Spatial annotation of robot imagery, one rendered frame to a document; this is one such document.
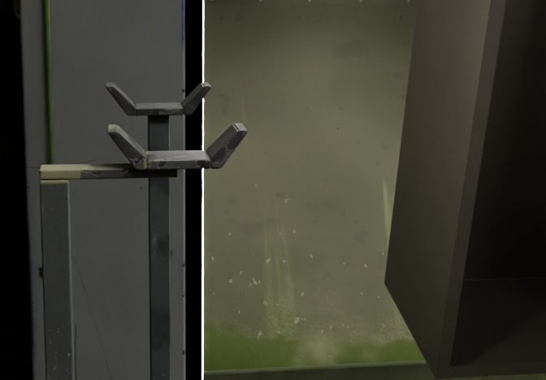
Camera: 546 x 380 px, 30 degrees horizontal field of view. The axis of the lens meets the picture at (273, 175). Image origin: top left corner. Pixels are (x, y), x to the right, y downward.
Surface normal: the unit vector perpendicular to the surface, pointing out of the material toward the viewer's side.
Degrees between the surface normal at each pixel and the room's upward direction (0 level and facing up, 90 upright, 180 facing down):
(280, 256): 57
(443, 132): 89
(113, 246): 90
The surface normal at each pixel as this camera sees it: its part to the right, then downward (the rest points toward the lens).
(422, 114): -0.98, 0.01
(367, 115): 0.15, -0.36
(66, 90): 0.16, 0.21
